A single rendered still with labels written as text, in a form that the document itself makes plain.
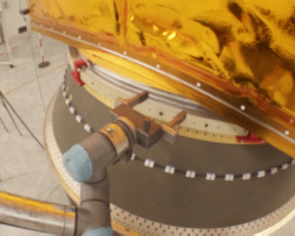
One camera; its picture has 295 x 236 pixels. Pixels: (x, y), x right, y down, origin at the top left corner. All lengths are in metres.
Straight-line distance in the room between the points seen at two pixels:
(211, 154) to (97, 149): 0.48
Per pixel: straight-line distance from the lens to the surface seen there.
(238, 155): 0.87
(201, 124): 0.73
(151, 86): 0.75
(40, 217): 0.47
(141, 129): 0.52
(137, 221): 1.01
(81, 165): 0.45
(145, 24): 0.69
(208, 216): 0.97
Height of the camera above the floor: 2.15
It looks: 40 degrees down
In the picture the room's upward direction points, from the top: 5 degrees clockwise
